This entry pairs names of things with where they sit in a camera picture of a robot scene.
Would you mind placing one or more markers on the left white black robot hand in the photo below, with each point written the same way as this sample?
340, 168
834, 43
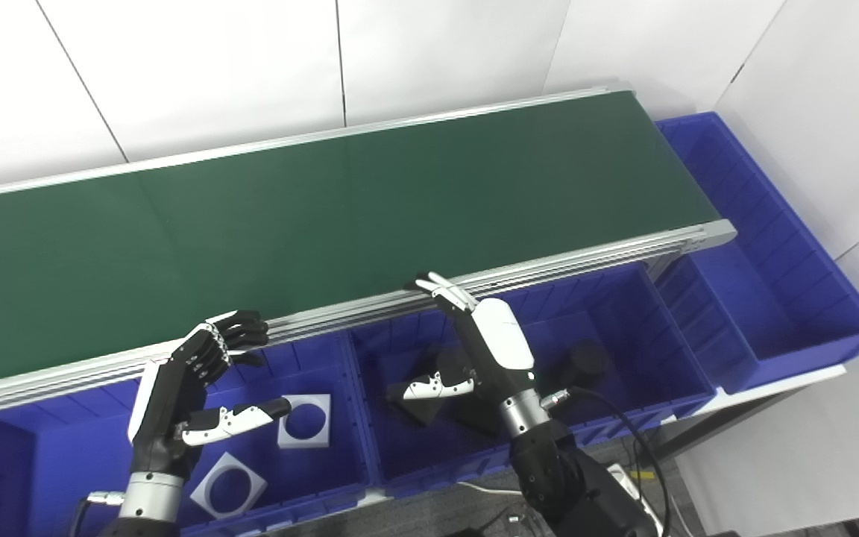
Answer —
168, 418

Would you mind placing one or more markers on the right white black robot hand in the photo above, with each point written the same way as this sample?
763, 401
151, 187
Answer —
500, 343

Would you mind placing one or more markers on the black cylinder-on-block part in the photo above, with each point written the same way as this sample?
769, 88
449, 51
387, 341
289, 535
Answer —
418, 409
586, 362

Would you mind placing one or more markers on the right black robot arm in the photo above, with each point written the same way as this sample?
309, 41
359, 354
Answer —
564, 485

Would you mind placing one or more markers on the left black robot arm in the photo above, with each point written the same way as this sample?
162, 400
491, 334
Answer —
146, 507

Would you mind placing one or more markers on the blue plastic bin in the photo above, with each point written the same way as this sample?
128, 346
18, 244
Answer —
623, 313
64, 455
765, 283

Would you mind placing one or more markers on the green conveyor belt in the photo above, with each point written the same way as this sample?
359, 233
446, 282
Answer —
288, 224

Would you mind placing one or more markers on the white square plate with hole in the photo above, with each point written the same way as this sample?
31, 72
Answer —
209, 501
288, 436

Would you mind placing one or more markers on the white power strip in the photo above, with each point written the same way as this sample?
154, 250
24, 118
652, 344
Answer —
623, 481

